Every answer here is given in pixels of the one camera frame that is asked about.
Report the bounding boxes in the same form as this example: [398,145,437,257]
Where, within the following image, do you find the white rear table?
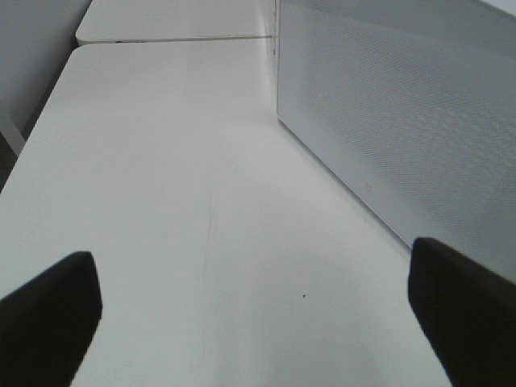
[76,0,278,46]

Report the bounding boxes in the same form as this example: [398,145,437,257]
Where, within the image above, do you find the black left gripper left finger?
[1,252,102,386]

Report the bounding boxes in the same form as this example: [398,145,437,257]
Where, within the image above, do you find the white microwave door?
[277,1,515,279]

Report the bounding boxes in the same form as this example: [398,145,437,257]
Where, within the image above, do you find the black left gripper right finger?
[407,237,515,386]

